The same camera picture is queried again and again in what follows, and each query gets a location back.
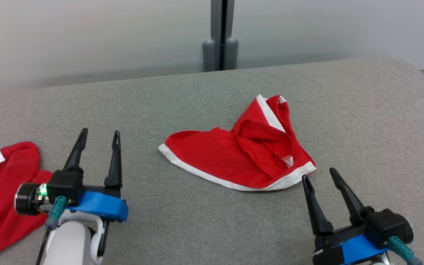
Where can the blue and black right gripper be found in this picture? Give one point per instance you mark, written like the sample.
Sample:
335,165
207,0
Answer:
355,250

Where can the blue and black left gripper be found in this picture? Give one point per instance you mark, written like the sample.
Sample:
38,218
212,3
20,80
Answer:
101,206

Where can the red jersey with white sleeves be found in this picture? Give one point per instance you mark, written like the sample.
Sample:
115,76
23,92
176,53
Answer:
13,165

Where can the red shorts with white trim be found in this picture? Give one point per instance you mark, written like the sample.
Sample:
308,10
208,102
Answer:
215,158

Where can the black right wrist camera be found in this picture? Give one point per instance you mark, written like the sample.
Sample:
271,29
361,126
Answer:
385,224

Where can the grey cylindrical post foot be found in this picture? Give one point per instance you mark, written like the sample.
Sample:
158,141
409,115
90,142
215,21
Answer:
208,55
231,53

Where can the grey partition frame post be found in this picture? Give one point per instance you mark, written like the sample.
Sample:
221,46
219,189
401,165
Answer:
216,18

